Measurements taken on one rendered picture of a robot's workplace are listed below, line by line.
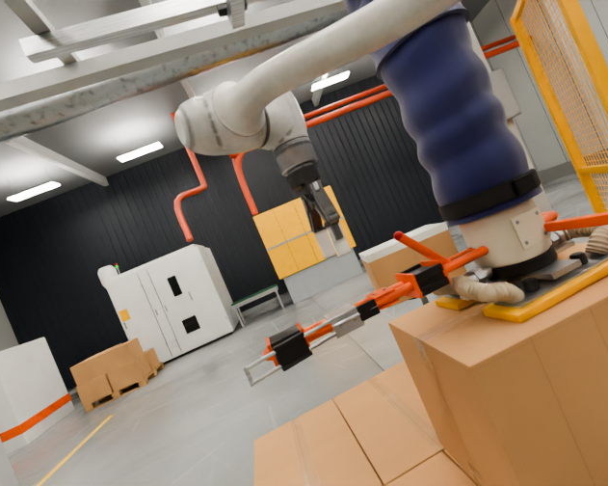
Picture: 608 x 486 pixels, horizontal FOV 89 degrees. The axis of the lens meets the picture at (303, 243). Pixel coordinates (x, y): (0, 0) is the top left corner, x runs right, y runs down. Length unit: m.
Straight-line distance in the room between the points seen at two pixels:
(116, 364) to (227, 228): 5.91
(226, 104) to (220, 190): 11.12
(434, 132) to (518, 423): 0.61
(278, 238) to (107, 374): 4.58
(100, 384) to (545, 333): 7.39
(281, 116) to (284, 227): 7.41
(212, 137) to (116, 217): 11.99
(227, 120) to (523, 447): 0.78
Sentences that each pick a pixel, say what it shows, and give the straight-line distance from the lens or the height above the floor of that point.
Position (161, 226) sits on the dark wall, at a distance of 11.96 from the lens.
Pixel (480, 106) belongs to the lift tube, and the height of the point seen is 1.38.
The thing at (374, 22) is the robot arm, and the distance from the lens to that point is 0.55.
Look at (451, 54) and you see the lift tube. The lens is 0.88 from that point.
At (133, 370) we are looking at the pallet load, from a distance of 7.33.
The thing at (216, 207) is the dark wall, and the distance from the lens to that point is 11.57.
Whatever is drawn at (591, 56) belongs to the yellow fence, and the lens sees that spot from 2.06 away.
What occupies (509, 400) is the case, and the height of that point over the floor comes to 0.86.
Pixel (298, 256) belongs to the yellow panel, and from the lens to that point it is 8.05.
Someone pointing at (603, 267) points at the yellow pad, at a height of 0.96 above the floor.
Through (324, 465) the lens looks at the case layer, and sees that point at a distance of 1.31.
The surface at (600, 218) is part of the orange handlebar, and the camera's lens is 0.82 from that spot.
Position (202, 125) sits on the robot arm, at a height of 1.52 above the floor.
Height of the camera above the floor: 1.26
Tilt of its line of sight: 1 degrees up
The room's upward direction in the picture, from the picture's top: 23 degrees counter-clockwise
